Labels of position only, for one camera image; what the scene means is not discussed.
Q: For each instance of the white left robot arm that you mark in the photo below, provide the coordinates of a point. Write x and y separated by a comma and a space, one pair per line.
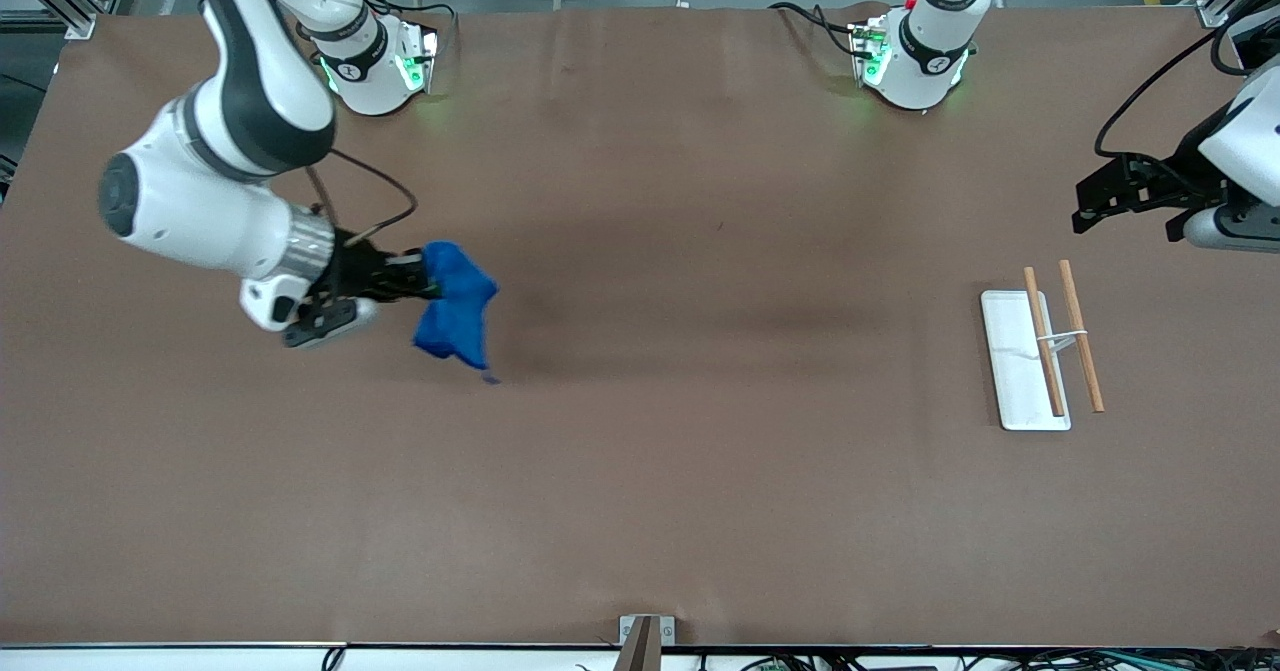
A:
925, 71

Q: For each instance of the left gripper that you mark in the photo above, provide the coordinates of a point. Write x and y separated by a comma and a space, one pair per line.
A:
1172, 176

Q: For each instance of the base connector block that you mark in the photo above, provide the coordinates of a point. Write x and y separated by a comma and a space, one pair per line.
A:
870, 51
420, 56

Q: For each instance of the brown paper table cover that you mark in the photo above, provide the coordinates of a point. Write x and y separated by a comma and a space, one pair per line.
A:
640, 451

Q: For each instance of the white towel rack wooden bars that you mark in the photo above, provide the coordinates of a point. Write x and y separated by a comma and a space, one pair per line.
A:
1015, 371

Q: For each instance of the left base connector block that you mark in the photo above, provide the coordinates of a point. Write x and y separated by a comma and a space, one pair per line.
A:
870, 51

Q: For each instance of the white table frame edge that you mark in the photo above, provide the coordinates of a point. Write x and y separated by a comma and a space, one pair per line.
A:
150, 658

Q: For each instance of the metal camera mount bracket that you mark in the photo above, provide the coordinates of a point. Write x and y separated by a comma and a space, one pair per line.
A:
640, 636

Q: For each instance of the blue cloth towel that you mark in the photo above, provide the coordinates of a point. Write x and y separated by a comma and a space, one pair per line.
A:
455, 311

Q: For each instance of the right base connector block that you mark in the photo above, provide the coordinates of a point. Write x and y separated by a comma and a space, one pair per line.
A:
420, 56

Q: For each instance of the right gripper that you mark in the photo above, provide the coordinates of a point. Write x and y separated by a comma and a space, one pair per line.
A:
358, 267

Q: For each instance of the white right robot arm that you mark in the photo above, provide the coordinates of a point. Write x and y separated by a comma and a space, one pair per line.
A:
260, 71

